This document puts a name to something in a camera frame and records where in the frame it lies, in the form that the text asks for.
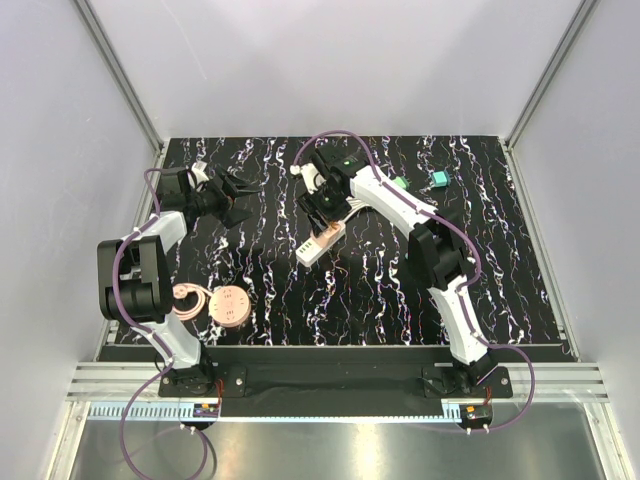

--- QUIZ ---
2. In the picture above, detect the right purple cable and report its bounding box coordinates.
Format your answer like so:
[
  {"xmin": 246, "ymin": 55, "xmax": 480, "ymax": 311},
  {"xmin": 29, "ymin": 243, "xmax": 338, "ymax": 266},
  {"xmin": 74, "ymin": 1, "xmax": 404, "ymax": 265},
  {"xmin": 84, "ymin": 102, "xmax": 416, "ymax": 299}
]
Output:
[{"xmin": 292, "ymin": 129, "xmax": 538, "ymax": 432}]

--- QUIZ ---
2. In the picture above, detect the white power strip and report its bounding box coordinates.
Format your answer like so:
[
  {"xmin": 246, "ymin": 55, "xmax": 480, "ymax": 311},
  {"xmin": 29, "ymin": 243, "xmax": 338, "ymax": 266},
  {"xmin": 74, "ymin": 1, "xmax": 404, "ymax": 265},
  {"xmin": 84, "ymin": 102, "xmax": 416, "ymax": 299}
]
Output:
[{"xmin": 296, "ymin": 235, "xmax": 333, "ymax": 268}]

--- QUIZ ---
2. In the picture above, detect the pink round power socket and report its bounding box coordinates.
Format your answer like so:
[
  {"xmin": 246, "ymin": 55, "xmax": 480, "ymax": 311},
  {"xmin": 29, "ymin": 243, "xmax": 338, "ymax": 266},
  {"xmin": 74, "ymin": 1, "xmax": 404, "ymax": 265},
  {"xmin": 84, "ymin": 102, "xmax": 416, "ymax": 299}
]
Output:
[{"xmin": 208, "ymin": 285, "xmax": 251, "ymax": 328}]

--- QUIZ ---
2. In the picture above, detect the teal plug adapter far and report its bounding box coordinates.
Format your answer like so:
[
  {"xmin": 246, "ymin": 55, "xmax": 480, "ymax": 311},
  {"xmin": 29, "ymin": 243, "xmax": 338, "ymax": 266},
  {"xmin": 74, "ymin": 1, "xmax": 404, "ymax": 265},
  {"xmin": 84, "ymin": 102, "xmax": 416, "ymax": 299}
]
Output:
[{"xmin": 430, "ymin": 170, "xmax": 451, "ymax": 189}]

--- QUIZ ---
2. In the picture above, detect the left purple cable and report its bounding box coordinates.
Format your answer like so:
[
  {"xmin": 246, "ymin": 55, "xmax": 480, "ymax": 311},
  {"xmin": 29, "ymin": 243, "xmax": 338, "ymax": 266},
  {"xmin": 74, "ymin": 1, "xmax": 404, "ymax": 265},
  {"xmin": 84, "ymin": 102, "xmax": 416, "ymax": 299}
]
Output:
[{"xmin": 112, "ymin": 167, "xmax": 221, "ymax": 475}]

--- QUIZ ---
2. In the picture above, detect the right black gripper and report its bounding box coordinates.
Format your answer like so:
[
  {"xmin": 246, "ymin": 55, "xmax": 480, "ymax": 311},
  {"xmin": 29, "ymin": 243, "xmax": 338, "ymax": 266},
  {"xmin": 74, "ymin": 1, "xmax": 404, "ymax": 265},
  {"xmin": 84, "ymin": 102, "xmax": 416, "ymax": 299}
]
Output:
[{"xmin": 296, "ymin": 182, "xmax": 351, "ymax": 238}]

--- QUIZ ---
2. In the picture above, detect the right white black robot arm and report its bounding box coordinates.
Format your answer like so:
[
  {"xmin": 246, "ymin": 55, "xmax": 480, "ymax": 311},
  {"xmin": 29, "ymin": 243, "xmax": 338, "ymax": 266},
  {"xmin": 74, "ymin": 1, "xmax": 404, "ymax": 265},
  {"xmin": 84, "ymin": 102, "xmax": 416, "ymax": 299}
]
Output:
[{"xmin": 290, "ymin": 144, "xmax": 497, "ymax": 397}]

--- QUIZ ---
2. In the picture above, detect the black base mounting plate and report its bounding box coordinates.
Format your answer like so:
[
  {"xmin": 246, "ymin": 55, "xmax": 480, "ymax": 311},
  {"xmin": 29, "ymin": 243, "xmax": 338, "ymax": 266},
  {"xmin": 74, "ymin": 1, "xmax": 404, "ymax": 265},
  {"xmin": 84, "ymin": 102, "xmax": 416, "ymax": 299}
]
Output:
[{"xmin": 157, "ymin": 343, "xmax": 516, "ymax": 419}]

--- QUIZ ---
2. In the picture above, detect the pink coiled cable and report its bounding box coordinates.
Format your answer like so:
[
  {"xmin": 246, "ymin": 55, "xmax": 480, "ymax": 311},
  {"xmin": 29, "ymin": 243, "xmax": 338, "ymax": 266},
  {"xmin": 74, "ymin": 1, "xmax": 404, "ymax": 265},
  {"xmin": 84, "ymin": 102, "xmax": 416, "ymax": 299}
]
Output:
[{"xmin": 172, "ymin": 282, "xmax": 213, "ymax": 322}]

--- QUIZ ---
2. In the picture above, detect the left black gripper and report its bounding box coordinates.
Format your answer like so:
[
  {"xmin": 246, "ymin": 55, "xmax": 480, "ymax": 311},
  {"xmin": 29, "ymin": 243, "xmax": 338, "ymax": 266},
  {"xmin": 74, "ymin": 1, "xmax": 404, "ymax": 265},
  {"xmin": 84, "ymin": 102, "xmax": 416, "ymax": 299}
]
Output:
[{"xmin": 186, "ymin": 165, "xmax": 261, "ymax": 229}]

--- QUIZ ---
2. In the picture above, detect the pink cube plug adapter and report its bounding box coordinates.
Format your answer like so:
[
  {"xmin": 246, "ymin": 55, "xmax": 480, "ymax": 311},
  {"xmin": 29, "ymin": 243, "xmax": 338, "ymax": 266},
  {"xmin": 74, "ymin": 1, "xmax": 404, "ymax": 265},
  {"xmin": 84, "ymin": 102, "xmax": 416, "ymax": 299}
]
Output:
[{"xmin": 311, "ymin": 221, "xmax": 345, "ymax": 249}]

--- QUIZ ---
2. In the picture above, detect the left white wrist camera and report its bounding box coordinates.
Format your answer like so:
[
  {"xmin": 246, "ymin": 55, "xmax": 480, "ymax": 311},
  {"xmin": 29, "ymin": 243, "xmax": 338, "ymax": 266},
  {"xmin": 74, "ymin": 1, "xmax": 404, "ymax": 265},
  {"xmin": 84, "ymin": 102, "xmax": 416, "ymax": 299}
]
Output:
[{"xmin": 189, "ymin": 161, "xmax": 209, "ymax": 190}]

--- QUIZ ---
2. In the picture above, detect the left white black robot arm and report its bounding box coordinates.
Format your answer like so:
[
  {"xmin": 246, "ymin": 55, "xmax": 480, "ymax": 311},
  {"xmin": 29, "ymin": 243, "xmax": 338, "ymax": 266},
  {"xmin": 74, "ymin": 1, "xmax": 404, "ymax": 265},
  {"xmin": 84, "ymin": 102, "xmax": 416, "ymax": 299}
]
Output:
[{"xmin": 97, "ymin": 167, "xmax": 258, "ymax": 396}]

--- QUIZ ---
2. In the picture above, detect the white slotted cable duct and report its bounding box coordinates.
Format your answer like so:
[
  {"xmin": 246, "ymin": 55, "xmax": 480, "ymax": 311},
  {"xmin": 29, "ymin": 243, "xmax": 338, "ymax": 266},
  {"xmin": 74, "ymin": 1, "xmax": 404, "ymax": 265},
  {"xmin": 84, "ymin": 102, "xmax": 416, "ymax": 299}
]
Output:
[{"xmin": 88, "ymin": 401, "xmax": 220, "ymax": 422}]

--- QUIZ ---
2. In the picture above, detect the purple cable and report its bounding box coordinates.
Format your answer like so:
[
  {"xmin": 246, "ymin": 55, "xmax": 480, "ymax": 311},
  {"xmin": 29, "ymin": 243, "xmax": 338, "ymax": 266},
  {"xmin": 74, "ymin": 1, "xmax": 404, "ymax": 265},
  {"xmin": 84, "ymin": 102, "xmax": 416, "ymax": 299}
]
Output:
[
  {"xmin": 292, "ymin": 129, "xmax": 538, "ymax": 432},
  {"xmin": 112, "ymin": 167, "xmax": 221, "ymax": 475}
]

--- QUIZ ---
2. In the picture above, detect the aluminium frame post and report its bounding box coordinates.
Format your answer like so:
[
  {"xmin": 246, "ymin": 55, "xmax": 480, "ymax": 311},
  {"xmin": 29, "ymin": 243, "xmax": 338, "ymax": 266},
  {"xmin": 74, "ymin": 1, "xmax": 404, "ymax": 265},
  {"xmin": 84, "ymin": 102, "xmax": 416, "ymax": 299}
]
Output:
[
  {"xmin": 71, "ymin": 0, "xmax": 164, "ymax": 156},
  {"xmin": 504, "ymin": 0, "xmax": 600, "ymax": 150}
]

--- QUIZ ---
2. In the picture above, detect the green plug adapter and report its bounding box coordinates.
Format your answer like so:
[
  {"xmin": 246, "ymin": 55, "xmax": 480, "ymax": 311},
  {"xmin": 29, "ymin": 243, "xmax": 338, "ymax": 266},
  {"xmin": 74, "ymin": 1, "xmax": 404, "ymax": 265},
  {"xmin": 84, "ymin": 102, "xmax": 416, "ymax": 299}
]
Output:
[{"xmin": 392, "ymin": 176, "xmax": 409, "ymax": 191}]

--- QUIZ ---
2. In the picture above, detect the black marbled table mat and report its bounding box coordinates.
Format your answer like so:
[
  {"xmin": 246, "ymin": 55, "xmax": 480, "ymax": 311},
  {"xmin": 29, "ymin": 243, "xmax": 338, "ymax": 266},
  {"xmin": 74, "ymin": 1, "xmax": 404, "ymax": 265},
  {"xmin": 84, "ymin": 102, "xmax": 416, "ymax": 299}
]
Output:
[{"xmin": 165, "ymin": 136, "xmax": 562, "ymax": 346}]

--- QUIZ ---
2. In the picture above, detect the right aluminium frame post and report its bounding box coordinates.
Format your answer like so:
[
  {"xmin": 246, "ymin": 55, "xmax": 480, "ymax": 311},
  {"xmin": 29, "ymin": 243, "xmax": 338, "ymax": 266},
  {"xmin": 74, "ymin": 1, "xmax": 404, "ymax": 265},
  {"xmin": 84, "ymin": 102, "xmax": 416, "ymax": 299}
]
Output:
[{"xmin": 504, "ymin": 0, "xmax": 600, "ymax": 150}]

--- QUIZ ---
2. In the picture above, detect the left aluminium frame post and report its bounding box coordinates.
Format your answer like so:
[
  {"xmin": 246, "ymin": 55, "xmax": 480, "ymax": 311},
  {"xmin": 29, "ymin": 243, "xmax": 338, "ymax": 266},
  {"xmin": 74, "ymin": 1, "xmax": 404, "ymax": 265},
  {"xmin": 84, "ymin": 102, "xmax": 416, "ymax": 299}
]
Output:
[{"xmin": 71, "ymin": 0, "xmax": 164, "ymax": 156}]

